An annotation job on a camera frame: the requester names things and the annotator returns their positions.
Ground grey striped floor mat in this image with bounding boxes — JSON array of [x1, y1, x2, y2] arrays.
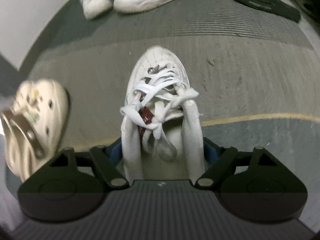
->
[[29, 0, 319, 147]]

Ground dark green floor mat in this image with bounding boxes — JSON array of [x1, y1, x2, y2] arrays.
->
[[37, 0, 116, 55]]

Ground cream clog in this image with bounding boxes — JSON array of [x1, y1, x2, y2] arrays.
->
[[1, 79, 69, 181]]

